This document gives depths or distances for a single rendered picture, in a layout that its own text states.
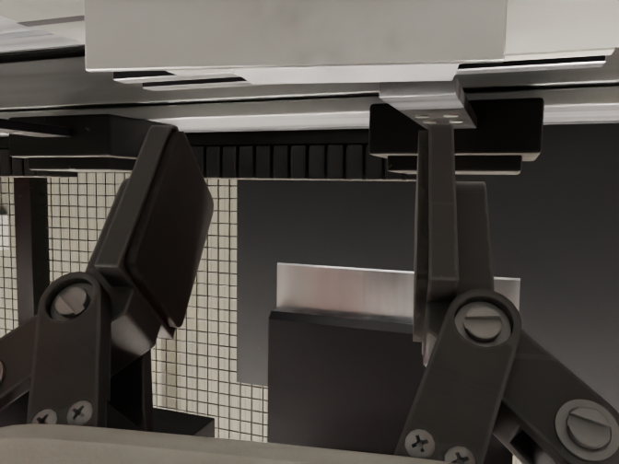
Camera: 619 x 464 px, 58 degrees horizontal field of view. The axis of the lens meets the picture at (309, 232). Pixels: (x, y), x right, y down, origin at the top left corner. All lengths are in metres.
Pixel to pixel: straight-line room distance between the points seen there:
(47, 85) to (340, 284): 0.48
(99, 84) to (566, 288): 0.57
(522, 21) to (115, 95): 0.47
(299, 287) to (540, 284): 0.52
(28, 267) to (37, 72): 0.79
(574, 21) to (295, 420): 0.18
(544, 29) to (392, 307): 0.12
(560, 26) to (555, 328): 0.59
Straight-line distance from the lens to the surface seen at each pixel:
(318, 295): 0.24
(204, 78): 0.26
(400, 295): 0.23
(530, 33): 0.19
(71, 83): 0.63
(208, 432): 0.33
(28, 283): 1.40
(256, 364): 0.84
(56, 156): 0.57
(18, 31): 0.35
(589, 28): 0.19
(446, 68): 0.22
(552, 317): 0.74
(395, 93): 0.27
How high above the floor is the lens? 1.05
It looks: 5 degrees up
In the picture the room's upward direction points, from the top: 179 degrees counter-clockwise
